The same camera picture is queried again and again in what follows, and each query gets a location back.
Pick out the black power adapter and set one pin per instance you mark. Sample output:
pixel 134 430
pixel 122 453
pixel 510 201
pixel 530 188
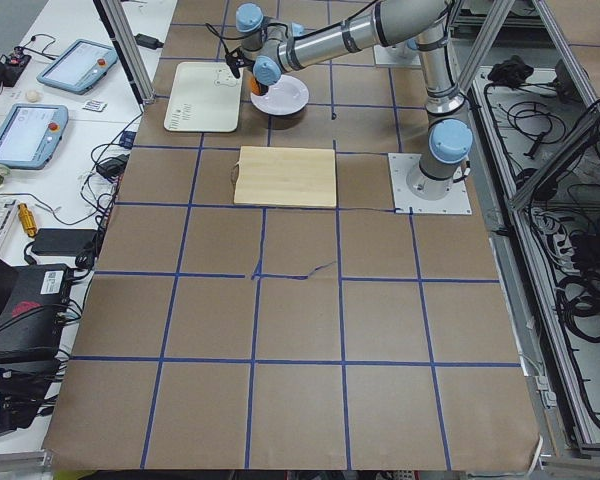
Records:
pixel 62 242

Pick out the white round plate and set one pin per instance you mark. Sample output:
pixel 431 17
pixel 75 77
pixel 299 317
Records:
pixel 288 96

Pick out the pale green bear tray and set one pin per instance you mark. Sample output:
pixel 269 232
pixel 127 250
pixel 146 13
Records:
pixel 205 97

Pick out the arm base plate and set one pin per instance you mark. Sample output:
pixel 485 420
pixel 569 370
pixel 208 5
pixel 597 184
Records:
pixel 414 193

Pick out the bamboo cutting board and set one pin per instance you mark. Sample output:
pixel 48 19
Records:
pixel 283 176

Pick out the black computer box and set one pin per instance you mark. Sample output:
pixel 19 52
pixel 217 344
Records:
pixel 32 298

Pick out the aluminium frame post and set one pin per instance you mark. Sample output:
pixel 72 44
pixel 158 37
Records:
pixel 113 17

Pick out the orange fruit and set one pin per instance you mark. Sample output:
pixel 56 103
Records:
pixel 256 86

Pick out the lower teach pendant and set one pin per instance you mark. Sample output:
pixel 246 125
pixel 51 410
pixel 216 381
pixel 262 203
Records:
pixel 30 135

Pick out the upper teach pendant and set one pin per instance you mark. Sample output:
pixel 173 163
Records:
pixel 80 67

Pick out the aluminium cable frame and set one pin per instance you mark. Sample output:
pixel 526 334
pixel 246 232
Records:
pixel 532 69

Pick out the brass cylinder tool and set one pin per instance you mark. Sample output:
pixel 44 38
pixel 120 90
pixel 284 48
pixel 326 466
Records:
pixel 27 220

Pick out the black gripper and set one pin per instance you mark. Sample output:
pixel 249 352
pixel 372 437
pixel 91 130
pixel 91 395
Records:
pixel 254 82

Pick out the teach pendant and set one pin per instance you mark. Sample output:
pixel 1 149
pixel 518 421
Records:
pixel 80 67
pixel 30 135

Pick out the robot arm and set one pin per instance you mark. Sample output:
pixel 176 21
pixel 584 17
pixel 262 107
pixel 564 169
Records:
pixel 270 48

